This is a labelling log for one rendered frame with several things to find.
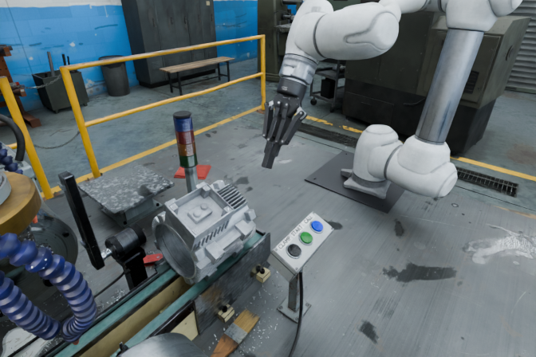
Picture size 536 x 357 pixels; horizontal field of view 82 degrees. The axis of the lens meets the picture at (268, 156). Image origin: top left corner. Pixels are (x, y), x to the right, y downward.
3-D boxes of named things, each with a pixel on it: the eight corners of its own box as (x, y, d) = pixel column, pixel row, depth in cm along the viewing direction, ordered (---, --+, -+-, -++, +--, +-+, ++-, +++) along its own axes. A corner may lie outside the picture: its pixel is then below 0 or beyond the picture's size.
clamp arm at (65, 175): (95, 272, 72) (60, 180, 60) (88, 266, 73) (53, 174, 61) (109, 263, 74) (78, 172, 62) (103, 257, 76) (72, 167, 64)
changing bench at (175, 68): (224, 78, 619) (223, 56, 599) (235, 81, 600) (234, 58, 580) (162, 94, 526) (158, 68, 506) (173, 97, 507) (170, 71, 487)
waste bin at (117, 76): (124, 88, 553) (116, 54, 524) (135, 93, 531) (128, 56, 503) (102, 94, 526) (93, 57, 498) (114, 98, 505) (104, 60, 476)
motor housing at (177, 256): (193, 296, 79) (206, 260, 66) (148, 243, 85) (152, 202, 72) (246, 250, 92) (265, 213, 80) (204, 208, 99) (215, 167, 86)
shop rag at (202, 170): (211, 166, 153) (211, 164, 153) (205, 179, 143) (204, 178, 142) (182, 165, 155) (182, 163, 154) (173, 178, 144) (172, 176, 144)
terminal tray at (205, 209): (191, 255, 70) (196, 238, 65) (162, 222, 74) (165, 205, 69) (229, 227, 78) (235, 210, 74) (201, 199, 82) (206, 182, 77)
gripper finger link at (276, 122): (281, 100, 81) (277, 100, 81) (267, 141, 81) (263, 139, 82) (289, 104, 84) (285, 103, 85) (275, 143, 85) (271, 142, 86)
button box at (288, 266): (289, 284, 68) (297, 272, 64) (265, 260, 70) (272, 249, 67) (326, 239, 80) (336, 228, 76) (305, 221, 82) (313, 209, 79)
